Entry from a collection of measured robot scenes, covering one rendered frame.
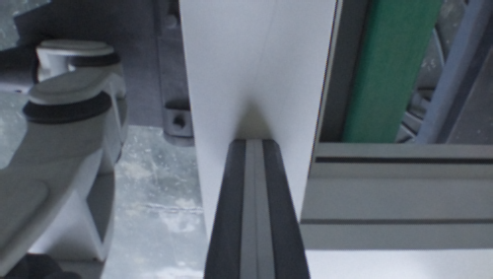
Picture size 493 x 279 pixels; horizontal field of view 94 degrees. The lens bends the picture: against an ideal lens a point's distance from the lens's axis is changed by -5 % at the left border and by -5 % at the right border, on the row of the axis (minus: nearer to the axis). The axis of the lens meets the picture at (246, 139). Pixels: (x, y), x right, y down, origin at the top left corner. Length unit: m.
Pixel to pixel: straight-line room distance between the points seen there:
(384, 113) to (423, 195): 0.06
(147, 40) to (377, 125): 0.82
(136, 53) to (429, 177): 0.88
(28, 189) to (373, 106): 0.29
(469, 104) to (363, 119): 0.45
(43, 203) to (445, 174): 0.33
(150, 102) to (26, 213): 0.76
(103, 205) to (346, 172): 0.36
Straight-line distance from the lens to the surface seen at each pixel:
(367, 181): 0.19
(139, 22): 0.92
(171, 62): 0.88
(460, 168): 0.22
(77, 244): 0.39
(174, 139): 1.00
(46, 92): 0.51
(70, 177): 0.31
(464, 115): 0.62
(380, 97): 0.17
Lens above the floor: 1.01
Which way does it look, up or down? 59 degrees down
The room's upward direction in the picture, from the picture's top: 178 degrees counter-clockwise
